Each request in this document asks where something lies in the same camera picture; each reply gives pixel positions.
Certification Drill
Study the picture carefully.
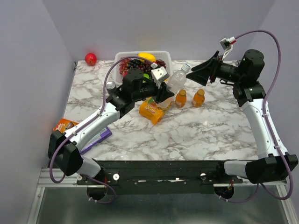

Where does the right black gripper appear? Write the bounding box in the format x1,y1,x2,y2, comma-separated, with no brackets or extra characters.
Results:
186,51,244,86

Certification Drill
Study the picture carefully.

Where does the clear plastic bottle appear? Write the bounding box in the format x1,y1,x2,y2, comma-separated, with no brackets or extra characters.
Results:
159,69,188,110

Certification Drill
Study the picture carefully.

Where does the orange juice bottle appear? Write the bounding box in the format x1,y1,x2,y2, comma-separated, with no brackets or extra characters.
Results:
175,89,186,108
192,89,205,107

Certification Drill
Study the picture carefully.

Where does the blue white bottle cap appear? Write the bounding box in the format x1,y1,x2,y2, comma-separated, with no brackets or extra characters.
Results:
181,63,191,72

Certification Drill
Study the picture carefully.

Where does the orange juice bottle back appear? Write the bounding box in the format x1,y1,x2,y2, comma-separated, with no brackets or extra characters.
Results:
192,89,205,107

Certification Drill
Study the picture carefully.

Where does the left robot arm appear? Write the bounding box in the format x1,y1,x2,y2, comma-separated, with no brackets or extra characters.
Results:
48,67,174,184

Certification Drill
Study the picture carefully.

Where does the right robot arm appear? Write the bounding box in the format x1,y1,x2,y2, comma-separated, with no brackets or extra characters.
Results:
186,49,298,184

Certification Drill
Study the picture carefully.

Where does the orange mango gummy bag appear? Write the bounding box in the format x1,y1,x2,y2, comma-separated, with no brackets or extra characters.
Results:
139,98,172,125

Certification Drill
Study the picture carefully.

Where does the green lime ball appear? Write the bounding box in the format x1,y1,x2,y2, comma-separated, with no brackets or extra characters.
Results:
143,73,150,79

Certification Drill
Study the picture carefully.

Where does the dark red grape bunch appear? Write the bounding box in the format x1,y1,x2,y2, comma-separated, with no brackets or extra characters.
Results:
137,60,166,74

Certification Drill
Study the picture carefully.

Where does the white plastic basket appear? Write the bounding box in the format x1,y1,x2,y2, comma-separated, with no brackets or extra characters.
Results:
114,50,174,84

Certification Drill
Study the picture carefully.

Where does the yellow mango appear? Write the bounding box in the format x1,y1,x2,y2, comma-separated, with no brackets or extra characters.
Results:
138,52,156,62

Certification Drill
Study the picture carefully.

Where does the dark purple grape bunch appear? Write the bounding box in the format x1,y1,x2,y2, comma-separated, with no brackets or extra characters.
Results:
127,59,145,70

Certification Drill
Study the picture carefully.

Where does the black spray can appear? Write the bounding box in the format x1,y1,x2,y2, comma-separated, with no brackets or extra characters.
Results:
106,81,117,95

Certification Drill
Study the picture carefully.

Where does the purple candy package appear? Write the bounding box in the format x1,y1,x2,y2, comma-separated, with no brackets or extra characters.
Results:
80,127,112,154

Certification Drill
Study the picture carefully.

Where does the red apple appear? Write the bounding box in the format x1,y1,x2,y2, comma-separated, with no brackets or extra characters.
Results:
85,53,97,66

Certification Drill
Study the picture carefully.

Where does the orange razor box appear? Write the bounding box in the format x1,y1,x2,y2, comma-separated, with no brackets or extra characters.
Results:
53,119,78,133

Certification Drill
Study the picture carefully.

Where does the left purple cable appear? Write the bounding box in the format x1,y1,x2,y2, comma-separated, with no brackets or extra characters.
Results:
49,56,157,184

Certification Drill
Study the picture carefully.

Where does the black base frame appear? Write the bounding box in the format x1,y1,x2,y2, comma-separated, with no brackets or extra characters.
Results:
74,160,243,196

